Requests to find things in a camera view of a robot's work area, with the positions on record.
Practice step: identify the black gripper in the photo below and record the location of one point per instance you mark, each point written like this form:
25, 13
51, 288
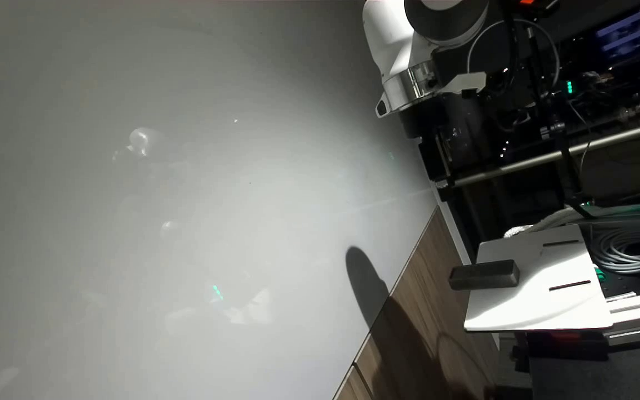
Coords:
449, 124

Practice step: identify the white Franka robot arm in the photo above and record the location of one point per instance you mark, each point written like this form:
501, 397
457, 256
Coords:
409, 46

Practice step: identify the lit blue monitor screen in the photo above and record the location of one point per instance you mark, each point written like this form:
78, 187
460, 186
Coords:
620, 34

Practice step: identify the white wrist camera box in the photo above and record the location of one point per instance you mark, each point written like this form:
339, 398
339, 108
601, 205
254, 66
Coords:
463, 83

